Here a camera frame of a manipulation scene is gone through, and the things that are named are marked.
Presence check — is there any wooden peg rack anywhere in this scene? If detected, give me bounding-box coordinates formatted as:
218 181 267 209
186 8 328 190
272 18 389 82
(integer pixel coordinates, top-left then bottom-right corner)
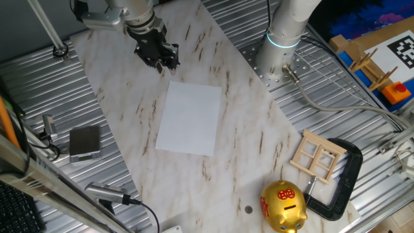
349 47 400 93

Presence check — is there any small wooden block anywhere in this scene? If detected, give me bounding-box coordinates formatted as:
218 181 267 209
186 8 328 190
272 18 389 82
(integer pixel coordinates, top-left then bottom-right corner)
329 34 350 54

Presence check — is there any black cable connector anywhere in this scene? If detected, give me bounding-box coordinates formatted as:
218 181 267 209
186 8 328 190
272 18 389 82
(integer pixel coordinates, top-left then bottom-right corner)
38 131 62 162

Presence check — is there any wooden window frame model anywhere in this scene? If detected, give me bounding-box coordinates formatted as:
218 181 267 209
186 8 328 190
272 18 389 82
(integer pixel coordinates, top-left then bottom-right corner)
289 129 348 185

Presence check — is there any aluminium camera pole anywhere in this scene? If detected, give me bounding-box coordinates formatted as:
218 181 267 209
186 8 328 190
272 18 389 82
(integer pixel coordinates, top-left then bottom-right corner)
27 0 70 62

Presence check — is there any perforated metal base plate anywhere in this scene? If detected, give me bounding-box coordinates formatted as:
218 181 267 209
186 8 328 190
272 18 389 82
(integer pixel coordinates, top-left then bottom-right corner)
238 39 312 92

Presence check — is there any white paper sheet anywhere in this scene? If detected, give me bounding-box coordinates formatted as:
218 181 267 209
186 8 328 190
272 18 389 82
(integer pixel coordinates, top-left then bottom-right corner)
155 80 223 157

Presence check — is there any black keyboard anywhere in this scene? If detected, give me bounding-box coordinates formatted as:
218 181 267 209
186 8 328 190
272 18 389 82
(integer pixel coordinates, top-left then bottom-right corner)
0 180 45 233

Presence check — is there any small silver camera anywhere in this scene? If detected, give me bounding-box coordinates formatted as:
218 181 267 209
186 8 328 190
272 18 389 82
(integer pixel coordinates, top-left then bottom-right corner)
41 114 59 141

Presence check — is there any black C-clamp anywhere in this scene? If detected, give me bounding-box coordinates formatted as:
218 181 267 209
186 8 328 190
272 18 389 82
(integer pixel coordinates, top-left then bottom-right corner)
303 138 364 222

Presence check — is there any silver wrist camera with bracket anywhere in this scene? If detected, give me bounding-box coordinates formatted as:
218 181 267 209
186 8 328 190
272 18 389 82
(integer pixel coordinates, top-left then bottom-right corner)
69 0 127 32

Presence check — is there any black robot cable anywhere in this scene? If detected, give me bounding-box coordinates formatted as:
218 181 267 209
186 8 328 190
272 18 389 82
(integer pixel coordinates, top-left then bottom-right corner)
263 0 273 37

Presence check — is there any dark blue patterned cloth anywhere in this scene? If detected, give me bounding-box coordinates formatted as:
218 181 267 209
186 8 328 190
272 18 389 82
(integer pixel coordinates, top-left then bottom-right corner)
318 0 414 42

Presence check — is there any orange emergency stop button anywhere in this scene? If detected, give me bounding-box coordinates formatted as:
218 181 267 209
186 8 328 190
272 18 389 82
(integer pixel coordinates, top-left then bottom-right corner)
381 81 413 105

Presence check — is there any black camera cable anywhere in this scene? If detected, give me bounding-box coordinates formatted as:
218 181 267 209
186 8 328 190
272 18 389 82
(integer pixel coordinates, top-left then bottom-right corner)
128 197 161 233

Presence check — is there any thick grey cable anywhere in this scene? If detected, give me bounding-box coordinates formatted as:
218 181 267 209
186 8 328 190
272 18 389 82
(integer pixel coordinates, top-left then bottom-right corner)
281 63 409 129

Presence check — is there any small digital scale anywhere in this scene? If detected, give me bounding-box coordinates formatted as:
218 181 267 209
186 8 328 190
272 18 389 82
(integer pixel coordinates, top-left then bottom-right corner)
69 125 103 164

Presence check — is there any gold piggy bank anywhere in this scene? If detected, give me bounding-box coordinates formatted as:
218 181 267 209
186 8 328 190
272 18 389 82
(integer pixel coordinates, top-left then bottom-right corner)
259 180 309 233

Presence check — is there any printed marker tag sheet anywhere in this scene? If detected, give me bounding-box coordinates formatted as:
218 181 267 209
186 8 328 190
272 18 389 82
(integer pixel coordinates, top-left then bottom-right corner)
364 29 414 83

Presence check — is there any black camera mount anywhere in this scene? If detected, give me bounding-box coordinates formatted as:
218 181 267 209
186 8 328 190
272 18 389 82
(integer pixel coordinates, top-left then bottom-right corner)
98 198 116 215

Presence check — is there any orange pole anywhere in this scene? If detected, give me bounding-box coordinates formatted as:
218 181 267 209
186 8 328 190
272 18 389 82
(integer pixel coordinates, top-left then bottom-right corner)
0 96 21 150

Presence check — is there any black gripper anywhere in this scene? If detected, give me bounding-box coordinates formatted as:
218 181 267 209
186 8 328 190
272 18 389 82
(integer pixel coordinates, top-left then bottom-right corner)
134 24 180 76

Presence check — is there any long silver camera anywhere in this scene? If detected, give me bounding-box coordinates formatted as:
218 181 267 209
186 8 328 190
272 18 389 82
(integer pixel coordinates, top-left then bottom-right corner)
84 181 132 206

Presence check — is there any white coiled cable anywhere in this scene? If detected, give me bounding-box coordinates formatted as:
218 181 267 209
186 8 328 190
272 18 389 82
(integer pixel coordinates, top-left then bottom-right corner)
393 141 414 181

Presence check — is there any aluminium frame beam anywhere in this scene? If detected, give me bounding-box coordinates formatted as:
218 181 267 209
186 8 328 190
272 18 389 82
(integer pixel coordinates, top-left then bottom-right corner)
0 133 132 233

